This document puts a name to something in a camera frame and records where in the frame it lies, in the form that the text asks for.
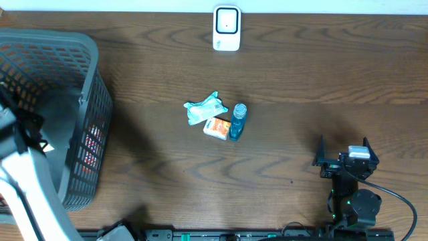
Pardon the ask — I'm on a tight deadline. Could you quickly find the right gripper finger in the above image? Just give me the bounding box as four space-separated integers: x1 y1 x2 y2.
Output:
315 135 326 160
362 137 379 164

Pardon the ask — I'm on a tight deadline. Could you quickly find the blue liquid bottle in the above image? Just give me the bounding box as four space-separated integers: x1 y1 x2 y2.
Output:
229 103 247 141

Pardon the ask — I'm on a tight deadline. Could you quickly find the orange tissue pack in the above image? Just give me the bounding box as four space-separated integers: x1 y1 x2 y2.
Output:
203 117 231 141

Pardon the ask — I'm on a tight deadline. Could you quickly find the teal wet wipes pack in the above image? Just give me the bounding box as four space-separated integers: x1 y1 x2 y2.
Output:
183 91 229 125

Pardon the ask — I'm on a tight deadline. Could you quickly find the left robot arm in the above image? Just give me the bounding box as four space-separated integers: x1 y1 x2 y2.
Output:
1 94 135 240

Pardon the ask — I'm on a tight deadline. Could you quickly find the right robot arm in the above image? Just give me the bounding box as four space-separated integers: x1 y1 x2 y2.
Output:
312 137 382 231

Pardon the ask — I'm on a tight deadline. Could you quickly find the white barcode scanner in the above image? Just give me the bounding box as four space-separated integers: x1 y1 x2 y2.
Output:
212 5 242 52

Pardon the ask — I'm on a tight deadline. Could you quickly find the grey plastic shopping basket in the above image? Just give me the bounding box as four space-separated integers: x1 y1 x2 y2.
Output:
1 28 112 212

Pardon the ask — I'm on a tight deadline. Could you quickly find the yellow snack package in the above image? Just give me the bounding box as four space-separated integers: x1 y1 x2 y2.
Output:
73 124 104 175

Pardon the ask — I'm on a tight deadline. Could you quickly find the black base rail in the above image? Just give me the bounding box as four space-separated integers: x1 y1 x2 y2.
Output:
78 229 395 241

